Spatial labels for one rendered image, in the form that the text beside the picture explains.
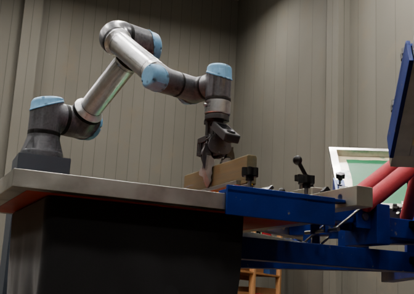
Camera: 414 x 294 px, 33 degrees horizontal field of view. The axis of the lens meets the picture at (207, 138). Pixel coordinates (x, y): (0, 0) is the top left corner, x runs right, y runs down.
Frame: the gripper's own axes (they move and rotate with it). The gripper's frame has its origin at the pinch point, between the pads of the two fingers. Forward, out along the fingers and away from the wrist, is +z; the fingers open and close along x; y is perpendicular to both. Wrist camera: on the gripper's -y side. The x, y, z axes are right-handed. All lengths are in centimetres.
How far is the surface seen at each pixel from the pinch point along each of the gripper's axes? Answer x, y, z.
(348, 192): -22.0, -31.0, 3.2
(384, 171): -62, 4, -12
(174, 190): 24.4, -29.5, 7.6
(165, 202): 26.2, -29.5, 10.6
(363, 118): -452, 529, -200
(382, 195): -50, -9, -1
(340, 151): -128, 122, -47
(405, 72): -15, -61, -19
